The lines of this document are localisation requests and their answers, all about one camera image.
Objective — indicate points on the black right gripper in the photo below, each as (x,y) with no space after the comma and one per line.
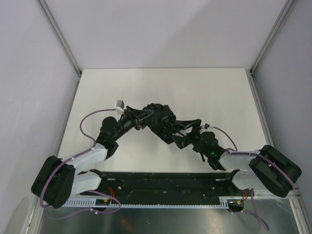
(193,136)

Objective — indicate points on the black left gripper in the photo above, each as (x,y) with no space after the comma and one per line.
(136,121)

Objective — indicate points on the black folding umbrella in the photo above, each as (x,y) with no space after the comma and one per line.
(161,122)

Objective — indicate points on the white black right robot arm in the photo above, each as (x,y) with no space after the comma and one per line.
(227,159)

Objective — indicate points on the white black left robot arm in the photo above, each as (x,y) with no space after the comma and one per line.
(60,179)

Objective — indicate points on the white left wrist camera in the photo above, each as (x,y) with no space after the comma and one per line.
(120,106)

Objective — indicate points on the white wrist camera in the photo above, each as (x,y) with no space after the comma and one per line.
(206,126)
(120,106)

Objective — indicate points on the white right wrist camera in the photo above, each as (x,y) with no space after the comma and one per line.
(206,126)

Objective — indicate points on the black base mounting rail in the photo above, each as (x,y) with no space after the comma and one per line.
(170,188)

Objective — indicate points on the grey slotted cable duct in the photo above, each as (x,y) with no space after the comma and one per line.
(104,202)

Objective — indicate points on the aluminium frame side rail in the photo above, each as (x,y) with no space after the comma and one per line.
(263,109)

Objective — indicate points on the left aluminium frame post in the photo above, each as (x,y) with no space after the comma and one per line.
(59,35)

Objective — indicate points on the aluminium frame post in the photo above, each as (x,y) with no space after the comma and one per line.
(59,35)
(276,28)

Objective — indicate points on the right aluminium frame post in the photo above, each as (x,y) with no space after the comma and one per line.
(276,28)

